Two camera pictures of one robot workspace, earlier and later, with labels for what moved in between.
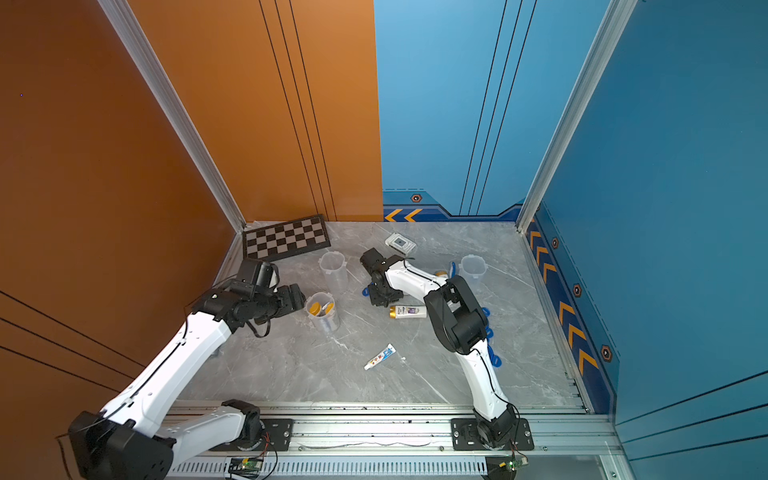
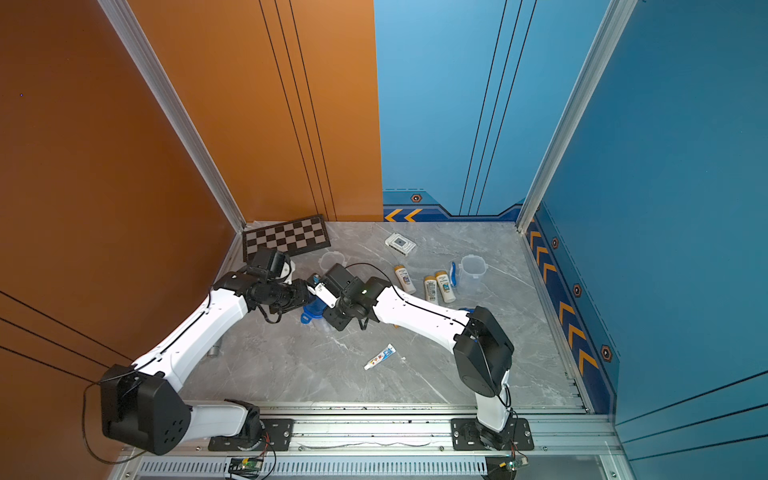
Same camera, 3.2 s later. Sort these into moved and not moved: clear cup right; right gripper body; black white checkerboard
Moved: right gripper body
Not moved: black white checkerboard; clear cup right
